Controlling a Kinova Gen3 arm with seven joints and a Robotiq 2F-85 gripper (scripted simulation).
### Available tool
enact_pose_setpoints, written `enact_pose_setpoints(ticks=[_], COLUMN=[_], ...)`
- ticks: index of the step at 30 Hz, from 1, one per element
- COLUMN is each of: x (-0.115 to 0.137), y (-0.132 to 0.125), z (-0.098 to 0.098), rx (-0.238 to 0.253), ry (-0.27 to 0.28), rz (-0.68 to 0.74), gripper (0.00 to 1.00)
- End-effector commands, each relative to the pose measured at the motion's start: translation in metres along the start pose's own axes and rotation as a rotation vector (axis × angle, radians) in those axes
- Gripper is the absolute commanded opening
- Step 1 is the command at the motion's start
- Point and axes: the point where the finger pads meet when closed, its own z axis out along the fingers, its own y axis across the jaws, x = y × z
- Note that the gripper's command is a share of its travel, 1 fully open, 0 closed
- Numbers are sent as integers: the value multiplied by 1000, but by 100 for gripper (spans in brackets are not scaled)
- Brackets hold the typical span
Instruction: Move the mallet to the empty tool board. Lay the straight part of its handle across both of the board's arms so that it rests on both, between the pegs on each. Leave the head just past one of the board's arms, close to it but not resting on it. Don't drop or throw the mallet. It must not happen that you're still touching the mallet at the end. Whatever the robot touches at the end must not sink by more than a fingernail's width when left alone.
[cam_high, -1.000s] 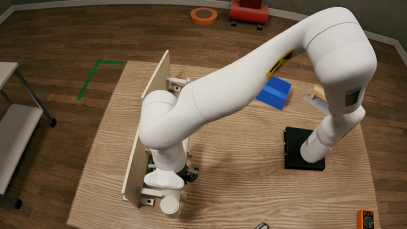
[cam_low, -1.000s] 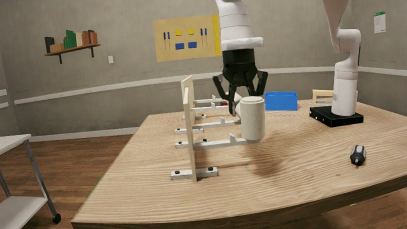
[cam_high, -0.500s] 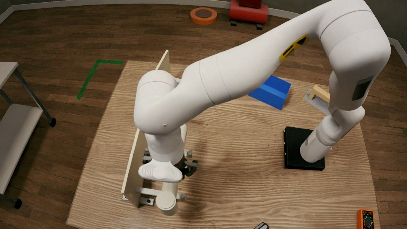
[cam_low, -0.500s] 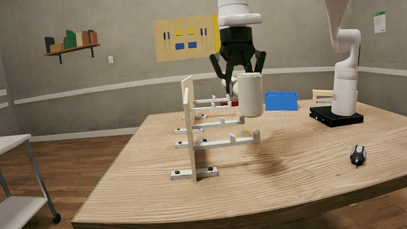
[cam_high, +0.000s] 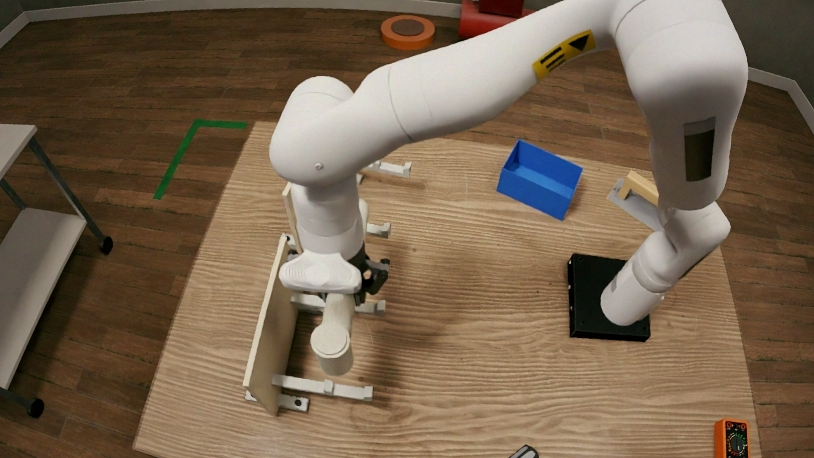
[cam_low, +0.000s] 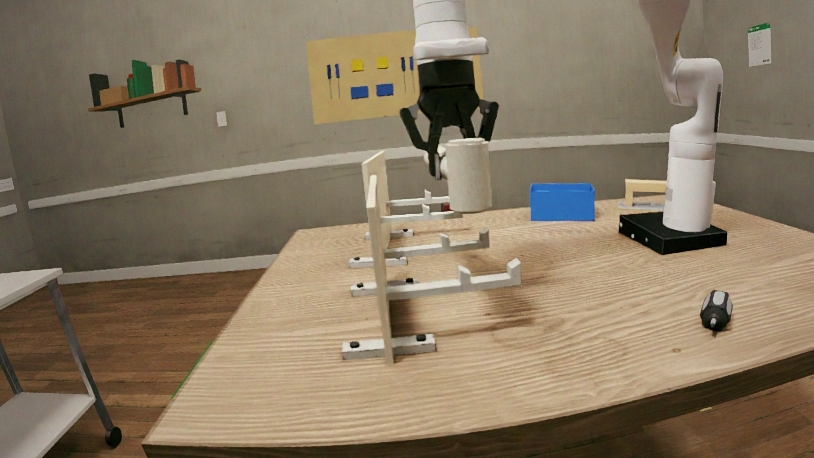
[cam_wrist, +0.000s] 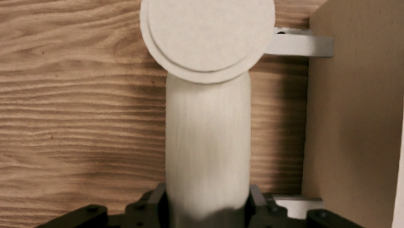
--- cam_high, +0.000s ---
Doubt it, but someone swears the blue open-top rectangular bin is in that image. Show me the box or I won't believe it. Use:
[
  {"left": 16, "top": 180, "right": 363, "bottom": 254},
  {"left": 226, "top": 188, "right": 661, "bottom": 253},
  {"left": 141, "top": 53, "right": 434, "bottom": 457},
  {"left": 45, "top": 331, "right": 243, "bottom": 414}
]
[{"left": 496, "top": 139, "right": 583, "bottom": 221}]

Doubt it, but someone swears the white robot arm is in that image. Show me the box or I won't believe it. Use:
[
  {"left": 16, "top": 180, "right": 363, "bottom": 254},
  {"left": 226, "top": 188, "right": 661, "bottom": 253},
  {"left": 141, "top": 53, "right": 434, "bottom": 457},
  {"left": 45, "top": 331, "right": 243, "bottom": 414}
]
[{"left": 269, "top": 0, "right": 748, "bottom": 326}]

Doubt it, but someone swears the black and grey screwdriver handle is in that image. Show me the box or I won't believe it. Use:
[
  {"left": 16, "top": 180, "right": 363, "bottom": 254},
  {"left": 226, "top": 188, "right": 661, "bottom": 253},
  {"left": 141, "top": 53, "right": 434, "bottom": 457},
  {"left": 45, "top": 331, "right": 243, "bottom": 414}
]
[{"left": 509, "top": 445, "right": 539, "bottom": 458}]

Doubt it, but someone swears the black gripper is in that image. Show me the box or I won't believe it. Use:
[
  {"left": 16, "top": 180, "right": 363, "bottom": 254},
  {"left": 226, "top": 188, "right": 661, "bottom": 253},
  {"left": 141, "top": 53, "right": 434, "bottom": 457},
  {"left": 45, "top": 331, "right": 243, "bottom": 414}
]
[{"left": 286, "top": 241, "right": 390, "bottom": 307}]

